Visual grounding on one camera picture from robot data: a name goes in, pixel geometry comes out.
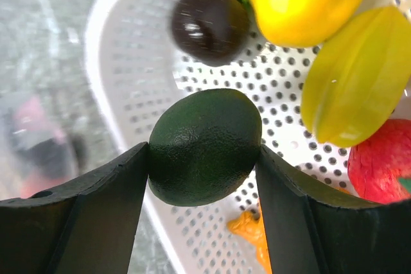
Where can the yellow green starfruit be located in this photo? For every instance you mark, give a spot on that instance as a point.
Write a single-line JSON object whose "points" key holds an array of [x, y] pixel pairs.
{"points": [[358, 78]]}

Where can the pink peach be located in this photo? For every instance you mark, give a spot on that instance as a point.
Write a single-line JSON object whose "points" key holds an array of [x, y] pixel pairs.
{"points": [[40, 145]]}

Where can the dark purple mangosteen upper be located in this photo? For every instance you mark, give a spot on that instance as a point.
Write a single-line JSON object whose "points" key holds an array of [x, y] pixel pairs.
{"points": [[211, 31]]}

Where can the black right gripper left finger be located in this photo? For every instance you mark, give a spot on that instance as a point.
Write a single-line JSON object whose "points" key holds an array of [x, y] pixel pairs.
{"points": [[86, 225]]}

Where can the clear zip top bag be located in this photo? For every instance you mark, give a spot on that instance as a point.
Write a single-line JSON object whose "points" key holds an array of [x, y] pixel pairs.
{"points": [[11, 168]]}

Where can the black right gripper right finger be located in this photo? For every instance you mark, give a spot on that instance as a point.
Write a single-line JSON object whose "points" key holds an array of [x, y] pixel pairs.
{"points": [[314, 228]]}

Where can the orange ginger root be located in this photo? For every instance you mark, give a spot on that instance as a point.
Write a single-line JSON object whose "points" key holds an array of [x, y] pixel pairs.
{"points": [[253, 230]]}

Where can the dark green avocado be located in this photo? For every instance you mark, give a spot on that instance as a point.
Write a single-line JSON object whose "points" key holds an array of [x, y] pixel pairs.
{"points": [[204, 147]]}

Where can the white perforated plastic basket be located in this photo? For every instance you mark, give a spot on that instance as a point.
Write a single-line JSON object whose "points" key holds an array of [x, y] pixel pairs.
{"points": [[137, 72]]}

